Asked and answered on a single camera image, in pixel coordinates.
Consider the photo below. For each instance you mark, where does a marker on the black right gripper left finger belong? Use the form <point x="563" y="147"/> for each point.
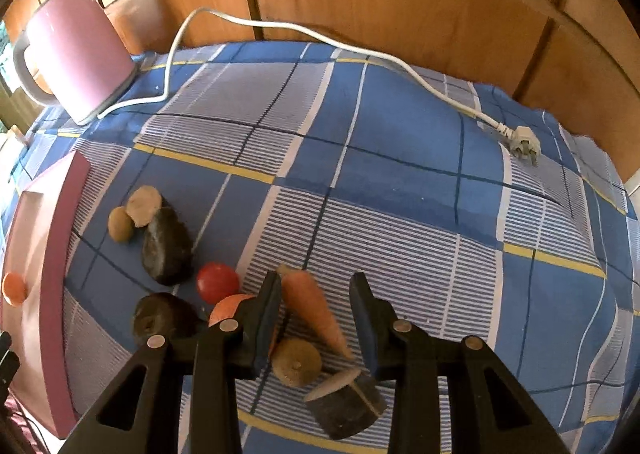
<point x="139" y="410"/>

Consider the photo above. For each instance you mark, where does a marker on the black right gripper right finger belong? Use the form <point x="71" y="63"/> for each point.
<point x="489" y="410"/>

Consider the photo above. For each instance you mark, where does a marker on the tan round kiwi fruit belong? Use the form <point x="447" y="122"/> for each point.
<point x="296" y="362"/>

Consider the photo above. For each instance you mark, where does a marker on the red tomato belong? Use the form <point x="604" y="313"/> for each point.
<point x="216" y="281"/>

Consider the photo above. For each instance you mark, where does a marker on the dark cut cylinder vegetable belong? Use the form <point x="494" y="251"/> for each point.
<point x="346" y="403"/>

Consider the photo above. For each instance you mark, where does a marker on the orange carrot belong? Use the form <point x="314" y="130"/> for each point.
<point x="304" y="297"/>

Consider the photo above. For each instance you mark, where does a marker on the dark avocado half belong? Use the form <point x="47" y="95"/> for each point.
<point x="167" y="250"/>

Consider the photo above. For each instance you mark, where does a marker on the beige cut potato piece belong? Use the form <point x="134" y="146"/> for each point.
<point x="143" y="204"/>

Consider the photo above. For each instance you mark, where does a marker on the large orange fruit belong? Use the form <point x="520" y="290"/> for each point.
<point x="226" y="308"/>

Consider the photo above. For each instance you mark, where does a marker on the small orange fruit in tray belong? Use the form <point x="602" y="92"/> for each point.
<point x="14" y="289"/>

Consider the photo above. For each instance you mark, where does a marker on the dark round avocado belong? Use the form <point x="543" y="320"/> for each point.
<point x="164" y="314"/>

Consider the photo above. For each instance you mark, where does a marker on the pink tray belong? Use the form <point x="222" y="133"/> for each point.
<point x="36" y="250"/>

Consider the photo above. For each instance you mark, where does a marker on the blue plaid tablecloth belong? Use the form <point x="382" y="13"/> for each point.
<point x="335" y="163"/>

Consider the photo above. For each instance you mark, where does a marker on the white power plug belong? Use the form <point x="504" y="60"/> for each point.
<point x="524" y="144"/>

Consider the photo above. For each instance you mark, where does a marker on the pink electric kettle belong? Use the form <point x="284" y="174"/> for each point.
<point x="71" y="56"/>

